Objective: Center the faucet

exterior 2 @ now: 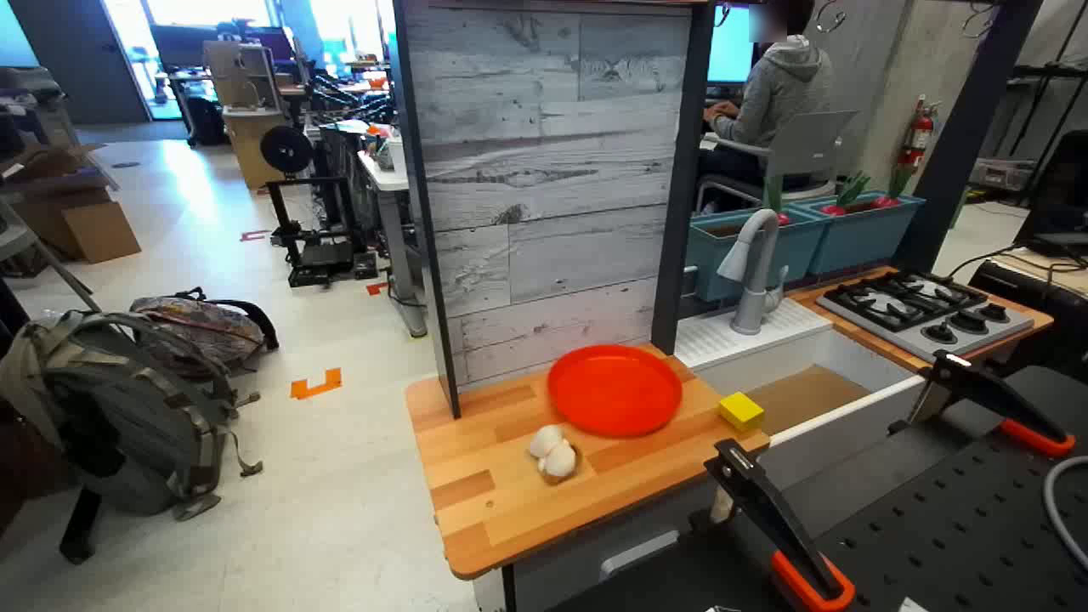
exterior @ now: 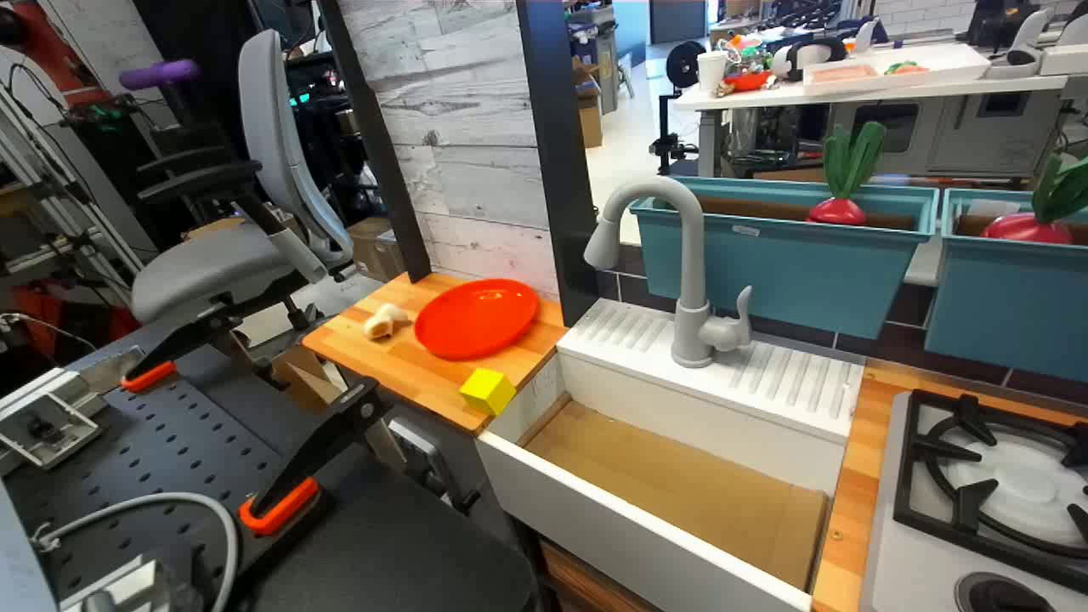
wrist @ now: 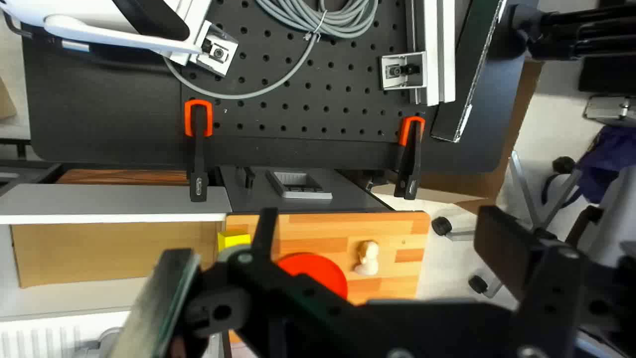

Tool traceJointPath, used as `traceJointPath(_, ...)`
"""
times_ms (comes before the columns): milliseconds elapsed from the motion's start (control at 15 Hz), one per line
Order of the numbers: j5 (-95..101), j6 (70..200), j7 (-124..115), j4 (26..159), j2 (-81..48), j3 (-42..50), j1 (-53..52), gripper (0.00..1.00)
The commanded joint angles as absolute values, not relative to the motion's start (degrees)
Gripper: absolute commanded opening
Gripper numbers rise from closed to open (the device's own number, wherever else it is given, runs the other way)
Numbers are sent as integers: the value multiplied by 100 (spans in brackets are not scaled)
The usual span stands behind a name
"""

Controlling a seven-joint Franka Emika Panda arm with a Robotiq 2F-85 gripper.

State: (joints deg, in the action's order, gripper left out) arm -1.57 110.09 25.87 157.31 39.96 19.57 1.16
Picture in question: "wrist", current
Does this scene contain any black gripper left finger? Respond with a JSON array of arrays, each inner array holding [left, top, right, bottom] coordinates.
[[108, 246, 255, 358]]

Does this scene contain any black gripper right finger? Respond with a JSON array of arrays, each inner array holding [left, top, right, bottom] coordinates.
[[474, 204, 589, 358]]

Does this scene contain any grey office chair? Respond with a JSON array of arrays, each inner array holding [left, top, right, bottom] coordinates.
[[430, 91, 636, 305]]

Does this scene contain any yellow block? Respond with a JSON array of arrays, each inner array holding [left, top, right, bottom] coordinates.
[[221, 230, 255, 252]]

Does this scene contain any white sink with wooden bottom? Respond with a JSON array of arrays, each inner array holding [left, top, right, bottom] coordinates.
[[0, 182, 235, 358]]

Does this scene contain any wooden cutting board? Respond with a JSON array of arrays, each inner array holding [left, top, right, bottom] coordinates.
[[223, 210, 434, 305]]

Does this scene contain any orange and black clamp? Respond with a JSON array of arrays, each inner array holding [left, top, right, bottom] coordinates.
[[394, 113, 430, 200], [184, 97, 217, 204]]

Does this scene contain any red plate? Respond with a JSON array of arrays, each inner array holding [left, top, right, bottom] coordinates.
[[277, 252, 351, 302]]

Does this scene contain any beige toy food piece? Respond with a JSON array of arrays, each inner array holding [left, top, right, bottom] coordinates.
[[353, 238, 384, 278]]

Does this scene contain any black leaning panel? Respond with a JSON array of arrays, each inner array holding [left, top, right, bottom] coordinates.
[[430, 0, 514, 144]]

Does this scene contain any aluminium profile bar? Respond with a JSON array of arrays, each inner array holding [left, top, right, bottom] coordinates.
[[410, 0, 460, 107]]

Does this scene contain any black perforated pegboard table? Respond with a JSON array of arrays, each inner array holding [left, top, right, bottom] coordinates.
[[25, 0, 528, 174]]

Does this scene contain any white plastic device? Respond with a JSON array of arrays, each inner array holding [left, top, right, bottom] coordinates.
[[0, 0, 215, 57]]

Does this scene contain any grey rectangular frame piece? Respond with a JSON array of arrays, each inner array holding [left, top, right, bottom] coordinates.
[[265, 168, 337, 202]]

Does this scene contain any silver corner bracket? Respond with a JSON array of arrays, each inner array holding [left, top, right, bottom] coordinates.
[[192, 17, 239, 77], [380, 51, 428, 91]]

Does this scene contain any grey cable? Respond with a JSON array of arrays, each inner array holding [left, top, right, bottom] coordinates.
[[162, 0, 382, 103]]

